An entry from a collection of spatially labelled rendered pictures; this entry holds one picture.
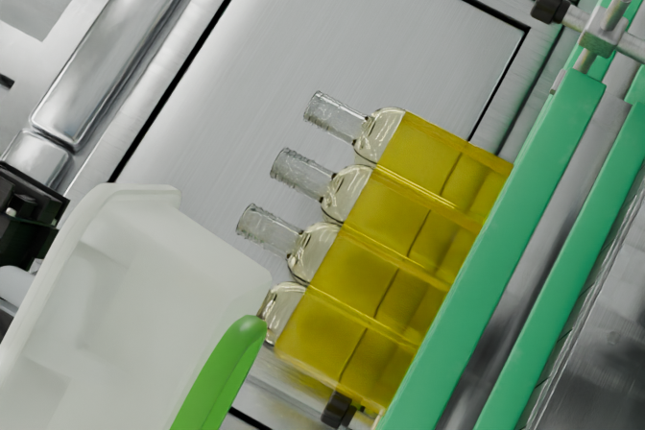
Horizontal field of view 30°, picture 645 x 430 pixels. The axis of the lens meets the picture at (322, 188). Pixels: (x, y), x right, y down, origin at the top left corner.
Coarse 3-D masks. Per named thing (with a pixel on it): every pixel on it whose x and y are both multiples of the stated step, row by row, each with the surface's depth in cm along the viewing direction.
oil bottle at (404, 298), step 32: (320, 224) 97; (288, 256) 98; (320, 256) 96; (352, 256) 96; (384, 256) 96; (320, 288) 96; (352, 288) 95; (384, 288) 95; (416, 288) 96; (448, 288) 96; (384, 320) 95; (416, 320) 95
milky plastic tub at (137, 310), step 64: (128, 192) 53; (64, 256) 49; (128, 256) 50; (192, 256) 53; (64, 320) 50; (128, 320) 50; (192, 320) 50; (256, 320) 58; (0, 384) 49; (64, 384) 50; (128, 384) 50; (192, 384) 53
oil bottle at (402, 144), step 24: (384, 120) 100; (408, 120) 100; (360, 144) 100; (384, 144) 99; (408, 144) 99; (432, 144) 99; (456, 144) 99; (384, 168) 99; (408, 168) 99; (432, 168) 99; (456, 168) 99; (480, 168) 99; (504, 168) 99; (432, 192) 99; (456, 192) 98; (480, 192) 98; (480, 216) 98
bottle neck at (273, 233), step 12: (252, 204) 99; (252, 216) 98; (264, 216) 98; (240, 228) 98; (252, 228) 98; (264, 228) 98; (276, 228) 98; (288, 228) 98; (300, 228) 99; (252, 240) 99; (264, 240) 98; (276, 240) 98; (288, 240) 98; (276, 252) 98
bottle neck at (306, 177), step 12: (288, 156) 100; (300, 156) 101; (276, 168) 100; (288, 168) 100; (300, 168) 100; (312, 168) 100; (324, 168) 101; (288, 180) 100; (300, 180) 100; (312, 180) 100; (324, 180) 100; (300, 192) 101; (312, 192) 100
